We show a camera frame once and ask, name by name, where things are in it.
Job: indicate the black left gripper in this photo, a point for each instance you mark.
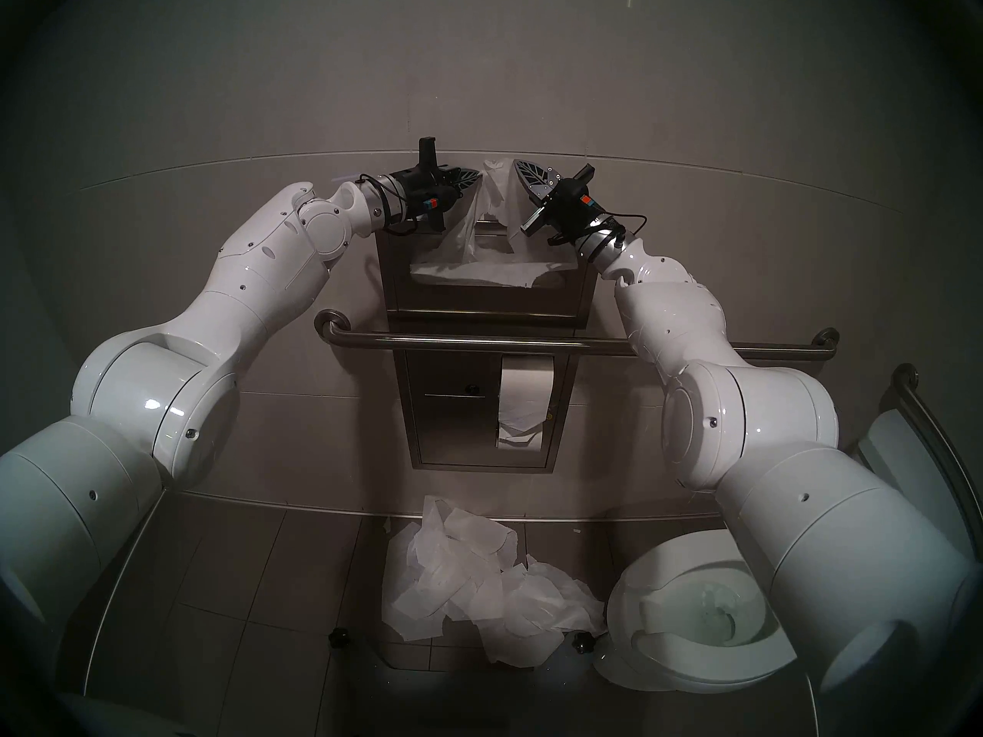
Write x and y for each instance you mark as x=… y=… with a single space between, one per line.
x=428 y=176

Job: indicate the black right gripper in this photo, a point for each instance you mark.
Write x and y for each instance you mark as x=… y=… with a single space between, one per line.
x=562 y=209

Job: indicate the white paper toilet seat cover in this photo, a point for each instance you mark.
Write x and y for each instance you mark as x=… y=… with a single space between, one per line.
x=491 y=198

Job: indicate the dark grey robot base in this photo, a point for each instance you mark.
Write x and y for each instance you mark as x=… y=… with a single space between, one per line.
x=461 y=705

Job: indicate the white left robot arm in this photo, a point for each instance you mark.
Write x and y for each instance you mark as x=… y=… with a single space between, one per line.
x=253 y=282

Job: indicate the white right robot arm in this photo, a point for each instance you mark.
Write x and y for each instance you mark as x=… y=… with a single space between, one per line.
x=768 y=428

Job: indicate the white toilet paper roll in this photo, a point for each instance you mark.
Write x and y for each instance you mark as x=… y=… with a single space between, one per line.
x=526 y=390

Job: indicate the pile of crumpled seat covers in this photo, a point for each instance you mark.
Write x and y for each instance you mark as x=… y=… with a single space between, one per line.
x=461 y=582

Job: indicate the white toilet bowl with seat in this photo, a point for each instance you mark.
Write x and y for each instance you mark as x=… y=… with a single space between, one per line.
x=660 y=582

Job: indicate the long steel grab bar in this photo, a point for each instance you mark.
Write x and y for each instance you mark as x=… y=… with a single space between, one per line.
x=461 y=342

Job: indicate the short steel grab bar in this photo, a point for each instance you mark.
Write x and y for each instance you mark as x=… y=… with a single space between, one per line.
x=921 y=413

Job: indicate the black round base knob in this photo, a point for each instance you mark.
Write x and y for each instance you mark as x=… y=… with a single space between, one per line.
x=582 y=643
x=339 y=639

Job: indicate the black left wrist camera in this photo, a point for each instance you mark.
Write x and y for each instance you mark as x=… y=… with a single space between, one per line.
x=415 y=204

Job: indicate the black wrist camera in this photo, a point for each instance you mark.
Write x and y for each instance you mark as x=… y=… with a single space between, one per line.
x=415 y=204
x=595 y=209

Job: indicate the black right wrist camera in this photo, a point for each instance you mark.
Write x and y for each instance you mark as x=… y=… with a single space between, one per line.
x=595 y=209

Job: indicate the stainless steel wall dispenser panel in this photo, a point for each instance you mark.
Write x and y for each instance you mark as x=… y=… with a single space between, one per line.
x=453 y=436

